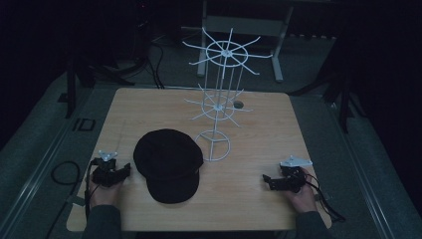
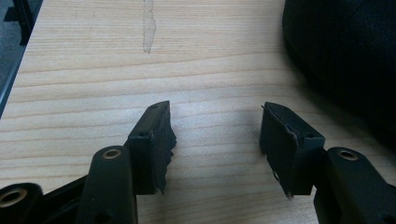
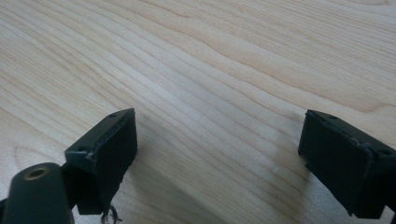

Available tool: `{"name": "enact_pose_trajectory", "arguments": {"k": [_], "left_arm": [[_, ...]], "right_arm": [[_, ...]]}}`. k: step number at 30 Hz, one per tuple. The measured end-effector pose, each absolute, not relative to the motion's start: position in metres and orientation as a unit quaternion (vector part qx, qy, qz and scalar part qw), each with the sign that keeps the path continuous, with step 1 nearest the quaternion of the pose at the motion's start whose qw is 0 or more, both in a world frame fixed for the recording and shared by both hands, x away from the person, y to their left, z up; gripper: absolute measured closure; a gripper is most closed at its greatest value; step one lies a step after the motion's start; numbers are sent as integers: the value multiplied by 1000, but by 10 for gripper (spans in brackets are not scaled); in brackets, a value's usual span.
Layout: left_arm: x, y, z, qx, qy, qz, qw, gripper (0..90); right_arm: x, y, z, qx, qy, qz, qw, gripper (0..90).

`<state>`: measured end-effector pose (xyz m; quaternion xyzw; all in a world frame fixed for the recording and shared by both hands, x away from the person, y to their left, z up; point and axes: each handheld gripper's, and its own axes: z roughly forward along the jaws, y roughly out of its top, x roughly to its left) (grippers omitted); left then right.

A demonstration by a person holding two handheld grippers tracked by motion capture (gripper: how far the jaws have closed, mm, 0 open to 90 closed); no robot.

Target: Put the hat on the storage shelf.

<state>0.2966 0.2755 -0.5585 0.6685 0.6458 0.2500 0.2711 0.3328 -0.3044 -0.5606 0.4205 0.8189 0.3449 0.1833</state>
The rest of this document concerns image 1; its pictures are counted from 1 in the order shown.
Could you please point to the black tripod stand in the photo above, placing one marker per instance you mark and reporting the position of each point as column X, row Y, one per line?
column 71, row 86
column 345, row 99

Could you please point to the person's left hand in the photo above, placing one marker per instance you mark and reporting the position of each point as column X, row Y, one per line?
column 106, row 195

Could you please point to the person's right hand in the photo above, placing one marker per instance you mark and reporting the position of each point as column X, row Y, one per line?
column 303, row 199

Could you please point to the black rectangular floor frame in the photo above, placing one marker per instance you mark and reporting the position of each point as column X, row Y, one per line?
column 75, row 124

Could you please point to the white metal desk frame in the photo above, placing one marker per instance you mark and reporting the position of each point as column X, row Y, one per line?
column 245, row 26

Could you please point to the black cap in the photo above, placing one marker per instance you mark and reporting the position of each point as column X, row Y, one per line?
column 167, row 156

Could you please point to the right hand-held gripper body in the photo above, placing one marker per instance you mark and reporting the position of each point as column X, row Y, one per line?
column 292, row 177

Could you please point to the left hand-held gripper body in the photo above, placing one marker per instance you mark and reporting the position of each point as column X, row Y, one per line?
column 103, row 172

